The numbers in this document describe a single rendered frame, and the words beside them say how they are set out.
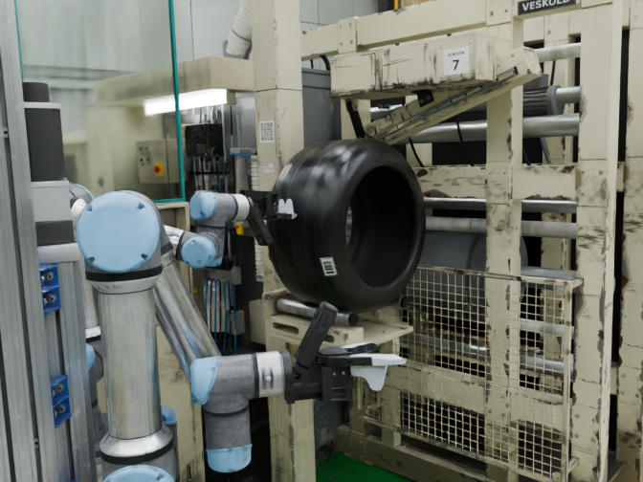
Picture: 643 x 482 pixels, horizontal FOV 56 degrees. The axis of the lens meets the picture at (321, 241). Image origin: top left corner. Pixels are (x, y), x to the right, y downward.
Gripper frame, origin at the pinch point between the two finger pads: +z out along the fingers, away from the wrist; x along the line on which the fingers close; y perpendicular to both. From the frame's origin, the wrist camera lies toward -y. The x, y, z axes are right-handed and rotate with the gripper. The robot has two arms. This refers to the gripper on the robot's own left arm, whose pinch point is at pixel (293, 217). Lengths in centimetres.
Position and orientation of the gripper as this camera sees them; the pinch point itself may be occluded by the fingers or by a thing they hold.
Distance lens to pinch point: 184.1
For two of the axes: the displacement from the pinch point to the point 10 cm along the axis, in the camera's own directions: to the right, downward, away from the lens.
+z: 6.8, -0.1, 7.3
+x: -7.3, -0.6, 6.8
